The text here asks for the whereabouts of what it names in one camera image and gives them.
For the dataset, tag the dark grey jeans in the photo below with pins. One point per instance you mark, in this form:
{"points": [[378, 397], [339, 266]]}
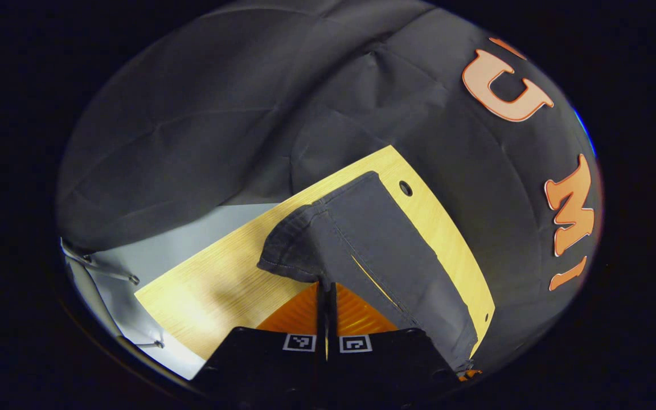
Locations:
{"points": [[373, 239]]}

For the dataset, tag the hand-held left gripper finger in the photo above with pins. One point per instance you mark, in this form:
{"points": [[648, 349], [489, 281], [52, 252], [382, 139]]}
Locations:
{"points": [[323, 319], [332, 319]]}

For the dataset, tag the black backdrop cloth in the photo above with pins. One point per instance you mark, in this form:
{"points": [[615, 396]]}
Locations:
{"points": [[248, 114]]}

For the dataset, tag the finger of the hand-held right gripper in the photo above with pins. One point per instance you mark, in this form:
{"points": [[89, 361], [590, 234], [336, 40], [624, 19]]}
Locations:
{"points": [[470, 374]]}

